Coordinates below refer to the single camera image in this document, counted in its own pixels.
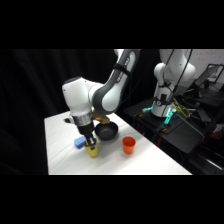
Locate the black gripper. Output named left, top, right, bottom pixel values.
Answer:
left=78, top=123, right=98, bottom=148

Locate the black laptop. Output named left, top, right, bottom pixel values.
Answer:
left=194, top=64, right=224, bottom=90

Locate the yellow plastic cup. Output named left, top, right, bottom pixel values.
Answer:
left=83, top=140, right=100, bottom=159

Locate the black bowl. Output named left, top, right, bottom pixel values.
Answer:
left=94, top=121, right=120, bottom=141

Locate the black hanging cable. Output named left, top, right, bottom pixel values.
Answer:
left=174, top=49, right=194, bottom=96

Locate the black curtain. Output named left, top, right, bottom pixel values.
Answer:
left=0, top=49, right=161, bottom=175

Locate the orange plastic cup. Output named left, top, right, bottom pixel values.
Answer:
left=121, top=136, right=137, bottom=155

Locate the blue sponge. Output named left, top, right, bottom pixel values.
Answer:
left=73, top=135, right=87, bottom=150

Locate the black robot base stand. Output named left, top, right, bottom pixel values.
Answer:
left=123, top=98, right=209, bottom=156

